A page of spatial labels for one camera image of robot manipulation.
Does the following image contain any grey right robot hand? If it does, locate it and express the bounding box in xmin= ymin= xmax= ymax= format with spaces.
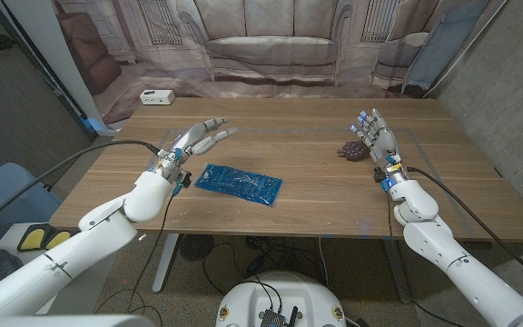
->
xmin=350 ymin=107 xmax=410 ymax=190

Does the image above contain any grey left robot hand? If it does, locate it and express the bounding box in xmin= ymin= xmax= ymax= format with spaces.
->
xmin=154 ymin=117 xmax=239 ymax=189

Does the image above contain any blue gel pad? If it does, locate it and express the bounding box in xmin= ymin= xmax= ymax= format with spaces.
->
xmin=194 ymin=163 xmax=284 ymax=208

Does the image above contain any purple toy grape bunch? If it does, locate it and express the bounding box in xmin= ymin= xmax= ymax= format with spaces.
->
xmin=336 ymin=140 xmax=371 ymax=163

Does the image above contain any white power socket box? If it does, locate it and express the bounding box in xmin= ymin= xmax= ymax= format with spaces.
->
xmin=139 ymin=89 xmax=176 ymax=106

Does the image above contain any grey tape outline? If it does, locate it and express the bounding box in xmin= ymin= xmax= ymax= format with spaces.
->
xmin=113 ymin=128 xmax=479 ymax=240

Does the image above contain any round black floor fan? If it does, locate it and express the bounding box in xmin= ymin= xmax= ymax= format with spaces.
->
xmin=179 ymin=233 xmax=216 ymax=263

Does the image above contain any white table leg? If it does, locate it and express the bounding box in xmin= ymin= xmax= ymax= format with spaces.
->
xmin=152 ymin=233 xmax=181 ymax=294

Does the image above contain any printed sofa room backdrop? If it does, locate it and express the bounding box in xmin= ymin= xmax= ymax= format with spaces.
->
xmin=52 ymin=0 xmax=508 ymax=126

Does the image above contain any grey table leg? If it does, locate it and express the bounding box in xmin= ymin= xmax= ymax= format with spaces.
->
xmin=382 ymin=239 xmax=413 ymax=304

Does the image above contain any black power adapter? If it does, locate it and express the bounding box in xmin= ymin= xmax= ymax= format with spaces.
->
xmin=244 ymin=255 xmax=268 ymax=277

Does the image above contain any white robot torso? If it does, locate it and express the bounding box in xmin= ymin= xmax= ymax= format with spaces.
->
xmin=215 ymin=271 xmax=348 ymax=327

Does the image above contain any yellow black foot pedal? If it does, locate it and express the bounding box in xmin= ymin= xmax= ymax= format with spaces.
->
xmin=15 ymin=224 xmax=81 ymax=253

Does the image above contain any blue plastic bin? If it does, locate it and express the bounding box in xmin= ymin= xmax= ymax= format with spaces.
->
xmin=0 ymin=162 xmax=63 ymax=237

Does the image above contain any black box with antenna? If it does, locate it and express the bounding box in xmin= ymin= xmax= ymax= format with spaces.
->
xmin=259 ymin=306 xmax=300 ymax=327

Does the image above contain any white robot head edge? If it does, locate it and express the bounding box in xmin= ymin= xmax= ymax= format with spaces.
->
xmin=0 ymin=314 xmax=156 ymax=327

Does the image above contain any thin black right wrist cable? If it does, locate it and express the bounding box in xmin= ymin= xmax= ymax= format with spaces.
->
xmin=384 ymin=188 xmax=467 ymax=327

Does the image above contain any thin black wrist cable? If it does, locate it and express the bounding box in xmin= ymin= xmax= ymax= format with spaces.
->
xmin=384 ymin=188 xmax=467 ymax=327
xmin=124 ymin=188 xmax=179 ymax=315

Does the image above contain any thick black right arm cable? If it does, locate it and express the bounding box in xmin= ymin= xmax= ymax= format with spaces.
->
xmin=406 ymin=166 xmax=523 ymax=292

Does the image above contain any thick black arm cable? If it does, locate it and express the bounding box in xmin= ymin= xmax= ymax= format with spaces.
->
xmin=0 ymin=139 xmax=162 ymax=235
xmin=406 ymin=166 xmax=523 ymax=292

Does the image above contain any thin black left wrist cable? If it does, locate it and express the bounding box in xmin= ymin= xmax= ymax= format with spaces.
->
xmin=124 ymin=188 xmax=179 ymax=315

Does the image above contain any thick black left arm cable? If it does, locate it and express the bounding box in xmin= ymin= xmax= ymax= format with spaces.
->
xmin=0 ymin=139 xmax=162 ymax=235

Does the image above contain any white door frame post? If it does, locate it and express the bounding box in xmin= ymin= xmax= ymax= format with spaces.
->
xmin=2 ymin=0 xmax=120 ymax=137

